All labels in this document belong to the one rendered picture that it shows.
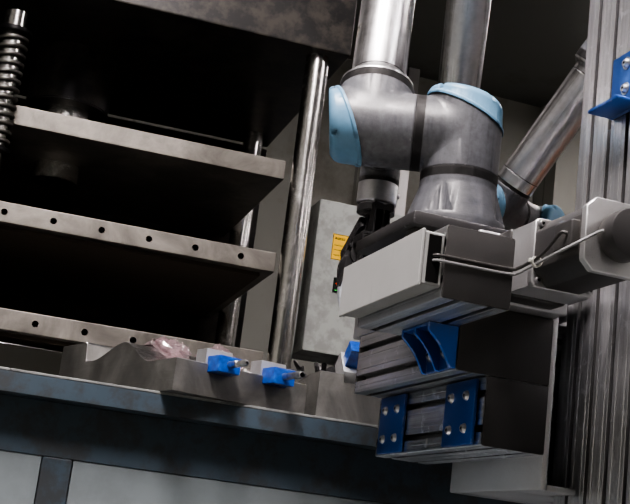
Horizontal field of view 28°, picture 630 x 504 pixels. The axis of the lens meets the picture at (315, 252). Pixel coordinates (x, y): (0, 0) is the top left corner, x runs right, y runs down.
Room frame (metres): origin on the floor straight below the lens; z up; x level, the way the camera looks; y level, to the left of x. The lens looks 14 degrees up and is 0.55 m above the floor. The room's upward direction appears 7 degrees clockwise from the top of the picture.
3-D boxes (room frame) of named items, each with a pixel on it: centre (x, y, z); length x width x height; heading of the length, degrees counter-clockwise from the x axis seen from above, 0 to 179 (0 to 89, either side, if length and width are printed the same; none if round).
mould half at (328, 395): (2.50, -0.10, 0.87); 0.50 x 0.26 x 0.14; 15
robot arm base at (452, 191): (1.79, -0.20, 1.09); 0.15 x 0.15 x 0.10
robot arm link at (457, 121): (1.79, -0.19, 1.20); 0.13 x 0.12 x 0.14; 85
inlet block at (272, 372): (2.13, 0.03, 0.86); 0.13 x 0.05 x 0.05; 32
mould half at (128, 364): (2.32, 0.23, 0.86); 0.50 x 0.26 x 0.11; 32
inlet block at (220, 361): (2.07, 0.12, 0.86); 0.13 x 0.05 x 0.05; 32
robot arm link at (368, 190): (2.24, -0.11, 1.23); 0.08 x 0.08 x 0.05
